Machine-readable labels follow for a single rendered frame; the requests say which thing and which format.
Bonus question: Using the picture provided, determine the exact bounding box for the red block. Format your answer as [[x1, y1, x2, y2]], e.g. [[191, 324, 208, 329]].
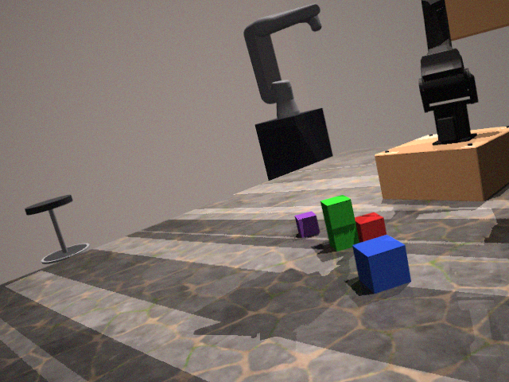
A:
[[355, 212, 387, 243]]

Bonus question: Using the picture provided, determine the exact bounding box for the green block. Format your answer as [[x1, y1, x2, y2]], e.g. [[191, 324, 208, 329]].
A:
[[321, 195, 356, 230], [326, 224, 360, 251]]

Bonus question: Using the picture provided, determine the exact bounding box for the blue cube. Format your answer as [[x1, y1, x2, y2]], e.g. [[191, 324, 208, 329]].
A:
[[352, 235, 411, 294]]

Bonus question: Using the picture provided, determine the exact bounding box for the purple cube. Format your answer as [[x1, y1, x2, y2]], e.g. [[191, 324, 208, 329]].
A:
[[295, 211, 321, 238]]

